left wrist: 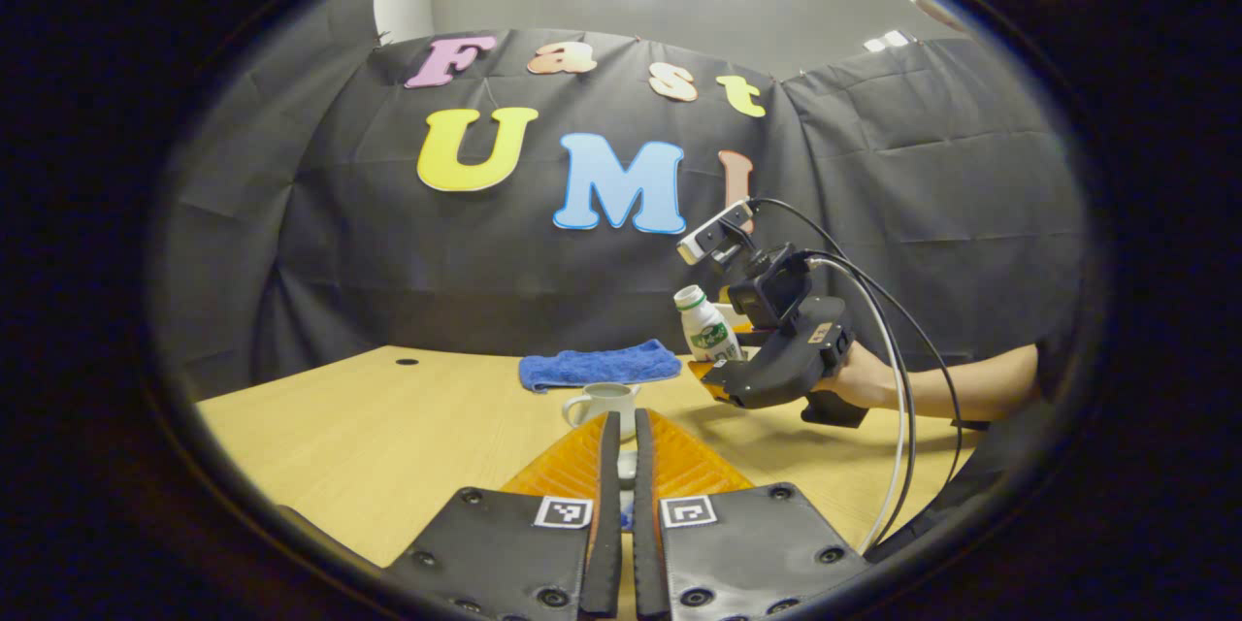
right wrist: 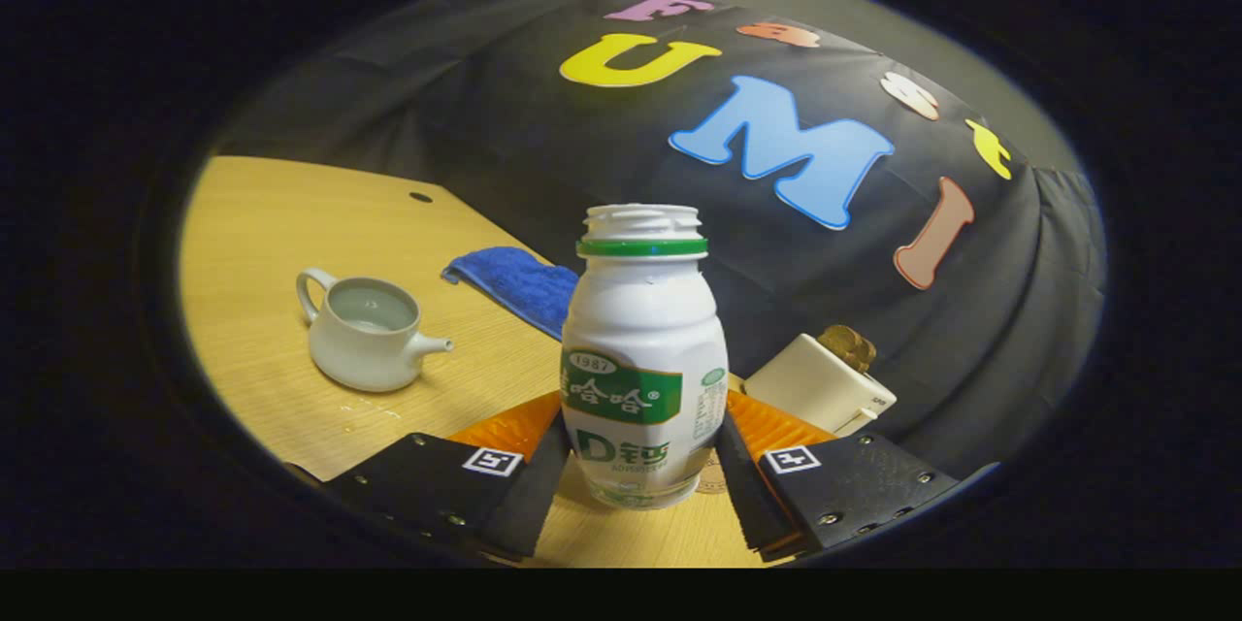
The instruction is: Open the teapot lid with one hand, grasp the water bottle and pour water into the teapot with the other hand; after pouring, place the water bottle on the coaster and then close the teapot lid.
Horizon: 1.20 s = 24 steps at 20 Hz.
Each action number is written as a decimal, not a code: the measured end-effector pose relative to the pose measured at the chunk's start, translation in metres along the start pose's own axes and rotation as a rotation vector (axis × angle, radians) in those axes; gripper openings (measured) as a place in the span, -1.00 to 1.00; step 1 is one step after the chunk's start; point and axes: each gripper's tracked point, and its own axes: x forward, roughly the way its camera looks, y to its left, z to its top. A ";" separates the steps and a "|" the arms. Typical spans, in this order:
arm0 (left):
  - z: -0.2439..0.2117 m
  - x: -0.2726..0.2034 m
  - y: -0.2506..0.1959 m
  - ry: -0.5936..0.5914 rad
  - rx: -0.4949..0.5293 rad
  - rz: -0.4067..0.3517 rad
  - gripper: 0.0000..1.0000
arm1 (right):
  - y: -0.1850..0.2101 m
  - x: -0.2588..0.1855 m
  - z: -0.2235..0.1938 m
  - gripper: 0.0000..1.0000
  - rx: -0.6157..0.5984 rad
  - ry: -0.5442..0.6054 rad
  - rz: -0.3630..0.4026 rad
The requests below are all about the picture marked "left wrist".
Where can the black backdrop cloth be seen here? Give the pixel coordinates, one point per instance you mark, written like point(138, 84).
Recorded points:
point(340, 243)

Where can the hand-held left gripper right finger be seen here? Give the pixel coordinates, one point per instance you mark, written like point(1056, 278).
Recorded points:
point(747, 553)

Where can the small ceiling light panel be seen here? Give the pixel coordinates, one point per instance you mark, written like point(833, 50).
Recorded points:
point(888, 41)

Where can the white green-label water bottle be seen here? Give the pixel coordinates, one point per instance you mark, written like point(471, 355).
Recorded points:
point(708, 330)

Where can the white ceramic teacup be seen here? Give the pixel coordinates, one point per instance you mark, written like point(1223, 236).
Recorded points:
point(602, 403)

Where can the white blue-patterned teacup lid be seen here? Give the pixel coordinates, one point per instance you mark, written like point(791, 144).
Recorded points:
point(628, 471)

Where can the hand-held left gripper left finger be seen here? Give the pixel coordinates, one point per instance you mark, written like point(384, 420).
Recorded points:
point(495, 553)

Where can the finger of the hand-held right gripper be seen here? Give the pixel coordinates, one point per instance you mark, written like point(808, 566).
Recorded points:
point(708, 380)

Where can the blue towel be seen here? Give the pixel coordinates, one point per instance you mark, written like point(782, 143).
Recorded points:
point(602, 367)

